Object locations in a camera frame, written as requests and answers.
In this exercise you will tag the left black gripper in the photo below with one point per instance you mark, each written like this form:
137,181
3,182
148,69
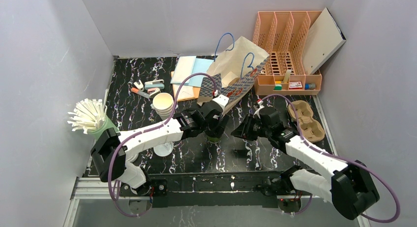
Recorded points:
216,127

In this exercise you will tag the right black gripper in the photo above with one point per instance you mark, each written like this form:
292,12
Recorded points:
244,130

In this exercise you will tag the green cup with black lid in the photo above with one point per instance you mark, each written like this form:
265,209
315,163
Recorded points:
214,136

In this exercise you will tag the stack of white paper cups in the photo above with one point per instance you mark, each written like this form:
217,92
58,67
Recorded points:
163,104

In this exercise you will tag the blue checkered paper bag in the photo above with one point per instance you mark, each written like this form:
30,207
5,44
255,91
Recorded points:
235,69

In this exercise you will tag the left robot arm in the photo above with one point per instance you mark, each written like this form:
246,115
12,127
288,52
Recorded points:
113,150

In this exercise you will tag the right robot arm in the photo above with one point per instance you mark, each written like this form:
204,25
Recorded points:
349,188

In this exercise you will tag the green eraser block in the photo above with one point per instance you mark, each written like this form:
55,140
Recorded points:
277,87

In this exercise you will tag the red white small box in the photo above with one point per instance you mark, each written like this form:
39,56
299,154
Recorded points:
295,85

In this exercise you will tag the clear plastic cup lid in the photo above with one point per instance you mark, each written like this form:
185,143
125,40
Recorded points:
165,149

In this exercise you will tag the light blue envelope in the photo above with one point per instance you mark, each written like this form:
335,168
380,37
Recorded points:
188,65

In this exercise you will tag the pink white mini stapler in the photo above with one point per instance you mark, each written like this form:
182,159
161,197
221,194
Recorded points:
153,92

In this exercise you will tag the white staple remover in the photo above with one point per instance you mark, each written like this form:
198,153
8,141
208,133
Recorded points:
139,85

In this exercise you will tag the peach desk file organizer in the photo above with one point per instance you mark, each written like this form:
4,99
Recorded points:
283,34

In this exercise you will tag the white board binder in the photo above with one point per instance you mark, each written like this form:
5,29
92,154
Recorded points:
323,40

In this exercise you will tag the green cup of straws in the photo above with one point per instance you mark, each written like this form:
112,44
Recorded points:
89,116

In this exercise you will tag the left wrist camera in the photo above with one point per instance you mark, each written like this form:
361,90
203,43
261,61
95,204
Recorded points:
221,100

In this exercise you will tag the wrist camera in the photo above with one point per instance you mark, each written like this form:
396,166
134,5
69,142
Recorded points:
258,108
221,100

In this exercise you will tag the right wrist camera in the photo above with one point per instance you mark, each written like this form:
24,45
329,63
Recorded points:
258,108

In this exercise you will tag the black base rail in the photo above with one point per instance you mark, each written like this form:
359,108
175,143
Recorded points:
257,188

